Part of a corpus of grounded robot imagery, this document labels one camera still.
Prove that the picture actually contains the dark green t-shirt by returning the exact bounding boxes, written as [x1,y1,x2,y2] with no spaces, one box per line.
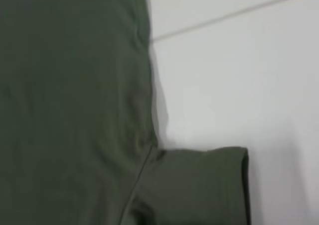
[0,0,250,225]

